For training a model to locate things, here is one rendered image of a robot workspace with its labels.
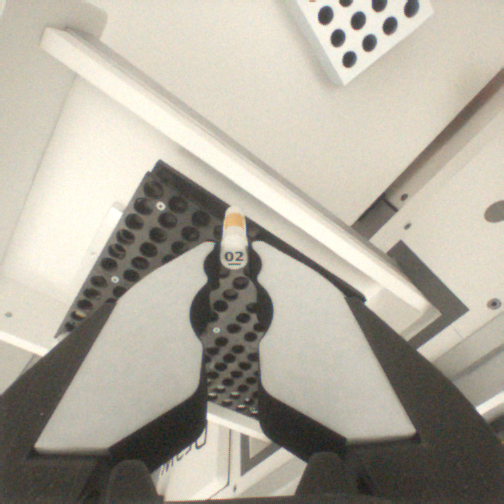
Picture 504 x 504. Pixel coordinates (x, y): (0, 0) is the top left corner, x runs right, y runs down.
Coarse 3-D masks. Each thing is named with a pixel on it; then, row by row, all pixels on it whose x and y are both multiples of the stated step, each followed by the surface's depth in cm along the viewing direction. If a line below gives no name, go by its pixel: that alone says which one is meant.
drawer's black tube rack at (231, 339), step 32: (160, 160) 23; (160, 192) 24; (192, 192) 23; (160, 224) 21; (192, 224) 21; (256, 224) 25; (160, 256) 22; (128, 288) 24; (224, 288) 24; (352, 288) 29; (224, 320) 26; (256, 320) 26; (224, 352) 28; (256, 352) 28; (224, 384) 30; (256, 384) 30; (256, 416) 33
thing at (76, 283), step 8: (112, 208) 26; (120, 208) 26; (112, 216) 26; (120, 216) 26; (104, 224) 27; (112, 224) 27; (96, 232) 27; (104, 232) 27; (96, 240) 27; (104, 240) 27; (88, 248) 28; (96, 248) 28; (88, 256) 28; (96, 256) 28; (80, 264) 29; (88, 264) 29; (80, 272) 29; (88, 272) 29; (72, 280) 29; (80, 280) 29; (72, 288) 30
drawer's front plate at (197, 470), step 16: (208, 432) 41; (224, 432) 39; (192, 448) 42; (208, 448) 39; (224, 448) 38; (176, 464) 43; (192, 464) 40; (208, 464) 37; (224, 464) 36; (160, 480) 45; (176, 480) 41; (192, 480) 38; (208, 480) 35; (224, 480) 35; (176, 496) 39; (192, 496) 36; (208, 496) 36
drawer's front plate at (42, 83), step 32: (0, 0) 13; (32, 0) 14; (64, 0) 16; (0, 32) 14; (32, 32) 15; (96, 32) 21; (0, 64) 15; (32, 64) 17; (0, 96) 16; (32, 96) 19; (64, 96) 22; (0, 128) 18; (32, 128) 21; (0, 160) 19; (32, 160) 23; (0, 192) 22; (0, 224) 25; (0, 256) 28
